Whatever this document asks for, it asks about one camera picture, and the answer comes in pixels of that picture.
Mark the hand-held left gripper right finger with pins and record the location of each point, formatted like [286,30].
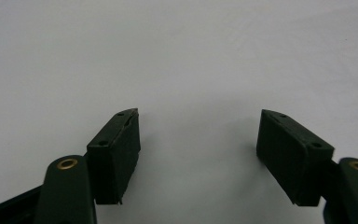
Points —
[292,155]

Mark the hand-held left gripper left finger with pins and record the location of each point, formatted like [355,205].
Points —
[115,158]

